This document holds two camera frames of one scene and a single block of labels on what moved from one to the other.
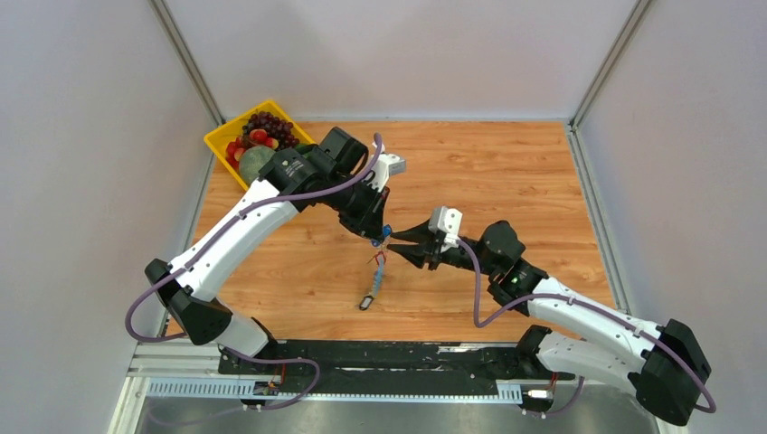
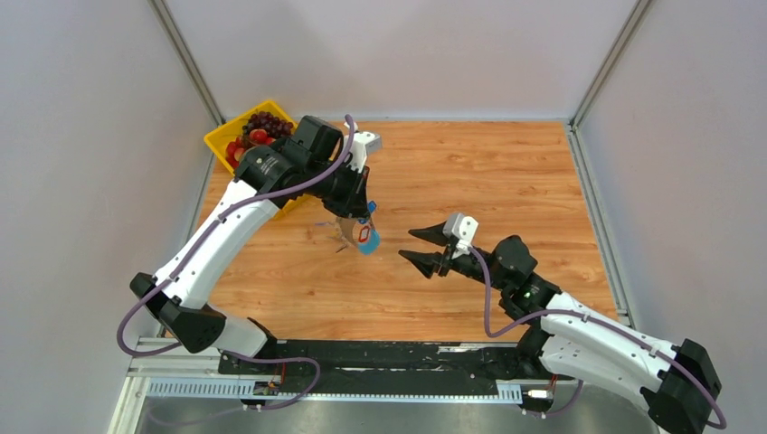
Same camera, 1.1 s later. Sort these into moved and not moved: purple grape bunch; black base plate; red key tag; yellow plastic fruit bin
Moved: red key tag
Not moved: yellow plastic fruit bin; black base plate; purple grape bunch
